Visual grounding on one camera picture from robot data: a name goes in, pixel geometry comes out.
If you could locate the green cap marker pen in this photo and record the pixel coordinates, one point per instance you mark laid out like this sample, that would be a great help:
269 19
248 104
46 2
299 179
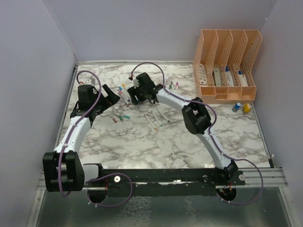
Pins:
157 119

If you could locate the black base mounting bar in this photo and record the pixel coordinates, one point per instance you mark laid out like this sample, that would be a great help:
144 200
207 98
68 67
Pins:
206 176

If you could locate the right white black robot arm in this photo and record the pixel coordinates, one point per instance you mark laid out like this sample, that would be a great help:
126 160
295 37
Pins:
196 118

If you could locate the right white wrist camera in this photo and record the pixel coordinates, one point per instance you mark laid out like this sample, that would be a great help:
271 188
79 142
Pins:
136 83

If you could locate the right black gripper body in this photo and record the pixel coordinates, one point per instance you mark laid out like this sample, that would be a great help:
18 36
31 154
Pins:
143 92

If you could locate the grey cap marker pen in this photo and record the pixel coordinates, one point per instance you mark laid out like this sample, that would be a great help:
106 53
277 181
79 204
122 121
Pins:
171 86

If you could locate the orange plastic file organizer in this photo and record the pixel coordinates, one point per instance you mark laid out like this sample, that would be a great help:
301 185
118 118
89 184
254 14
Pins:
223 65

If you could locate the brown cap marker pen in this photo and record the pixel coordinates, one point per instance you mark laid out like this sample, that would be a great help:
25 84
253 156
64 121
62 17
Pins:
150 122

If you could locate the white blue box in organizer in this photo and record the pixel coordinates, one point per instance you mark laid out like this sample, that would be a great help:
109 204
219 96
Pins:
229 77

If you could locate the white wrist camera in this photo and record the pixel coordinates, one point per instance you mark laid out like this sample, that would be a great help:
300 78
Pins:
90 81
136 83

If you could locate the yellow small bottle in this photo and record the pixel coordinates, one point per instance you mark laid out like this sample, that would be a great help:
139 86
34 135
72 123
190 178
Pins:
246 108

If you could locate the white booklet in organizer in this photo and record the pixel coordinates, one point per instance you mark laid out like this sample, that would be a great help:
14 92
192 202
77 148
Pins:
202 75

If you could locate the aluminium frame rail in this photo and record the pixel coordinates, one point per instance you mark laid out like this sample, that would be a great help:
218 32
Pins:
244 177

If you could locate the red end marker pen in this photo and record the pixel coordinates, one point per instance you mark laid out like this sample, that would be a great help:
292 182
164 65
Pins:
124 96

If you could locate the white red box in organizer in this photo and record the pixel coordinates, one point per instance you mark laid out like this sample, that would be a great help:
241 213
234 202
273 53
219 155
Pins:
242 79

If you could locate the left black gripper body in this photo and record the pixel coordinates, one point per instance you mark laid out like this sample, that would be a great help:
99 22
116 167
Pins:
96 96

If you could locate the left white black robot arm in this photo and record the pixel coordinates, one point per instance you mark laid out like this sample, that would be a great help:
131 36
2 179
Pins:
74 174

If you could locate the blue small bottle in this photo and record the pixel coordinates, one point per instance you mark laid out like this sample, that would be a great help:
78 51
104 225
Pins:
236 107

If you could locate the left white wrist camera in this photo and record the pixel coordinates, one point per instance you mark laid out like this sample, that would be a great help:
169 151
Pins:
90 81

